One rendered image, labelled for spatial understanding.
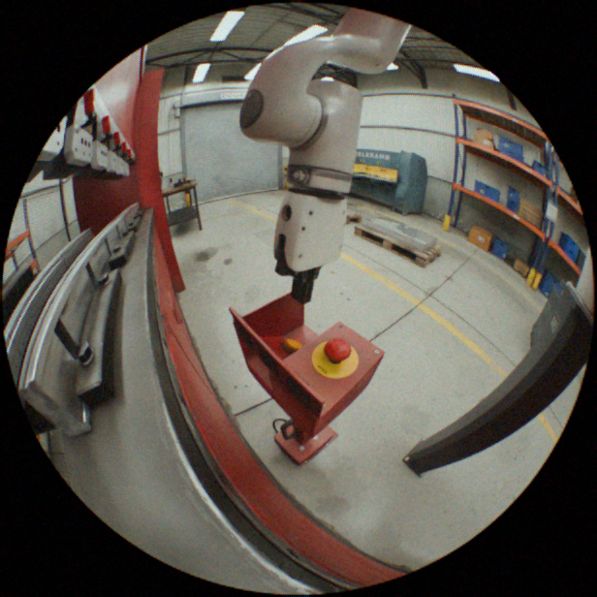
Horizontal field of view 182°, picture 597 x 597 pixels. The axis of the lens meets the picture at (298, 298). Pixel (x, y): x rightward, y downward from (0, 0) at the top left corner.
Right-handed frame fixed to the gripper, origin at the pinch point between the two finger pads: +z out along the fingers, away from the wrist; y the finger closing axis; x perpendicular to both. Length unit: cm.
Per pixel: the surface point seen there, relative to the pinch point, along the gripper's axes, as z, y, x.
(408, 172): -89, 478, 153
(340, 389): 6.7, -4.8, -14.2
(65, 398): -2.7, -36.9, -4.4
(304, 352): 6.9, -3.8, -6.0
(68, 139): -32, -38, 23
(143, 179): -21, -18, 166
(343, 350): 3.5, -1.6, -11.0
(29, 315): -1, -61, 26
